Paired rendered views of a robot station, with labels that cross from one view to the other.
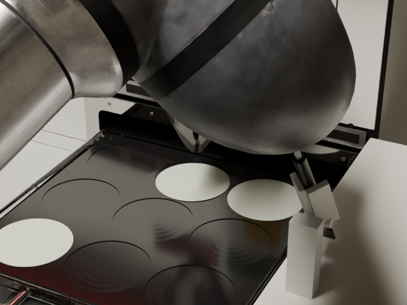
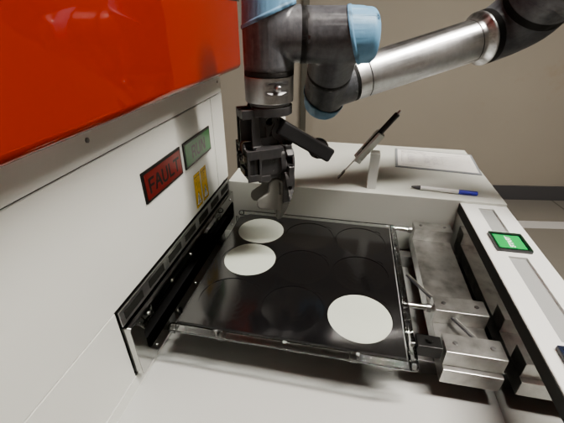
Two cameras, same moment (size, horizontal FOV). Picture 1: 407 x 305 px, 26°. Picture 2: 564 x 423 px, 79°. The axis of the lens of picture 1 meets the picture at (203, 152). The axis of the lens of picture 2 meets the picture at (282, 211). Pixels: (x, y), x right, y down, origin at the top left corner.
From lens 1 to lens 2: 125 cm
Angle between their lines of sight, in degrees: 87
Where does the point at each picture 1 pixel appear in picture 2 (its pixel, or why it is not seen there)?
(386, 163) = not seen: hidden behind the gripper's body
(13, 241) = (365, 327)
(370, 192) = not seen: hidden behind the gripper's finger
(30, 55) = not seen: outside the picture
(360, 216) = (307, 179)
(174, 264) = (342, 249)
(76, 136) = (125, 389)
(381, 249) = (329, 174)
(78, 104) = (118, 357)
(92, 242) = (342, 285)
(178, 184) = (255, 263)
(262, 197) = (259, 231)
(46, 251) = (364, 305)
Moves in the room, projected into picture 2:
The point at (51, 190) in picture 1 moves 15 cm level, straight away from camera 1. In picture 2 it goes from (287, 330) to (188, 370)
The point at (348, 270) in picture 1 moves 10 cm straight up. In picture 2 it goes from (348, 179) to (352, 139)
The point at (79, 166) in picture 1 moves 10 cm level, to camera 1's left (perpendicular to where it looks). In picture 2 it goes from (242, 323) to (255, 380)
